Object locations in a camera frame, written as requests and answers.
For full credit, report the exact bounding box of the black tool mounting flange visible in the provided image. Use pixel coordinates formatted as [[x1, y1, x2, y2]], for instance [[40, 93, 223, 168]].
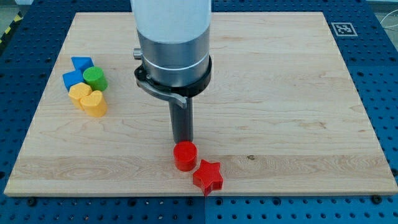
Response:
[[134, 57, 212, 109]]

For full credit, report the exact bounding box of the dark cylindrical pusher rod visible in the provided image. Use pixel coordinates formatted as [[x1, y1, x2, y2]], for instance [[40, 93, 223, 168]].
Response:
[[169, 98, 193, 144]]

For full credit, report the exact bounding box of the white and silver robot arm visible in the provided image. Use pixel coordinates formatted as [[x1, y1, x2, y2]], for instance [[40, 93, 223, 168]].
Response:
[[131, 0, 212, 143]]

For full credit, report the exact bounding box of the red star block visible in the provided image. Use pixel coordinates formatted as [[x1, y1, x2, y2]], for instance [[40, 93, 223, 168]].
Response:
[[193, 159, 224, 197]]

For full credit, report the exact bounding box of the red cylinder block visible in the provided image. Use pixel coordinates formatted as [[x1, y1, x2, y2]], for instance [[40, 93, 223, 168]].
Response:
[[174, 141, 197, 172]]

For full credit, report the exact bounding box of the yellow heart block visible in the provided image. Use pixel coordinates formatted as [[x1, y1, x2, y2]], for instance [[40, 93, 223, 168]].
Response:
[[80, 90, 108, 118]]

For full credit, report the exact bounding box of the green cylinder block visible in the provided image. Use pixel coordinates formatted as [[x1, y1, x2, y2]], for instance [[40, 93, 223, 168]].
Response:
[[83, 66, 108, 91]]

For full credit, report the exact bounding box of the wooden board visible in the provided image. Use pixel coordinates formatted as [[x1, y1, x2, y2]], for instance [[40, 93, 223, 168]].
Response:
[[4, 12, 397, 197]]

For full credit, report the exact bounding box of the yellow hexagon block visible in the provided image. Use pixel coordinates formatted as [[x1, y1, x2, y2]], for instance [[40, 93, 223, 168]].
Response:
[[68, 82, 93, 110]]

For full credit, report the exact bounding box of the blue block rear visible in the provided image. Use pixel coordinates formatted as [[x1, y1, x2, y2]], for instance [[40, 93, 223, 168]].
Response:
[[71, 57, 94, 73]]

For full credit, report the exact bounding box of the blue block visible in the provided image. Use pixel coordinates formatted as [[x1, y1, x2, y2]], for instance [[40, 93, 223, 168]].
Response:
[[71, 57, 94, 73], [62, 70, 85, 91]]

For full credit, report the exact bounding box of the blue block front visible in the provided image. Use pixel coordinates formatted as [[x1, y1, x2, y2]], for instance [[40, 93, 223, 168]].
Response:
[[62, 70, 85, 91]]

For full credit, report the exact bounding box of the white fiducial marker tag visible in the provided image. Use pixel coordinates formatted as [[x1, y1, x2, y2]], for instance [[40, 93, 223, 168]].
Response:
[[331, 22, 358, 37]]

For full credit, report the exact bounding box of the white cable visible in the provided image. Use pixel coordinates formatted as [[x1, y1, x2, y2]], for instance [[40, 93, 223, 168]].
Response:
[[379, 8, 398, 32]]

